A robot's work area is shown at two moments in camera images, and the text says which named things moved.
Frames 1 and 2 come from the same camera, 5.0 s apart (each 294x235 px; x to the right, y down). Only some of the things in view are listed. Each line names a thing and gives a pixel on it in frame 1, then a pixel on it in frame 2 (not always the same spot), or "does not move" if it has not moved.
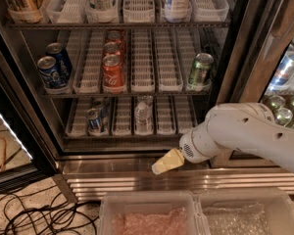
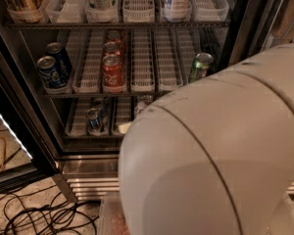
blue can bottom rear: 102,108 does not move
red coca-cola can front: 113,74 does not move
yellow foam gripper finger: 171,160 to 123,127
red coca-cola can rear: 115,36 does not move
